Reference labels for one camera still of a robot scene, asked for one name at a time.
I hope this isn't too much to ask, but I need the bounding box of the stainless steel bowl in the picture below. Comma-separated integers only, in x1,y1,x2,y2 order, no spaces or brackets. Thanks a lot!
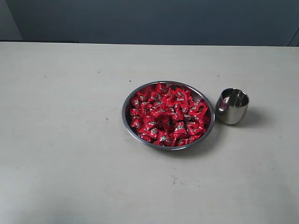
121,80,215,151

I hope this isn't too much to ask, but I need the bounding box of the stainless steel cup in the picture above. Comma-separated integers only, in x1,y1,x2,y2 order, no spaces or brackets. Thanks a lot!
215,88,249,125

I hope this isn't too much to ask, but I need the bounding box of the pile of red wrapped candies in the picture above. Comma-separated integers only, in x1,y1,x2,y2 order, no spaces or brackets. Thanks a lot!
129,82,209,147

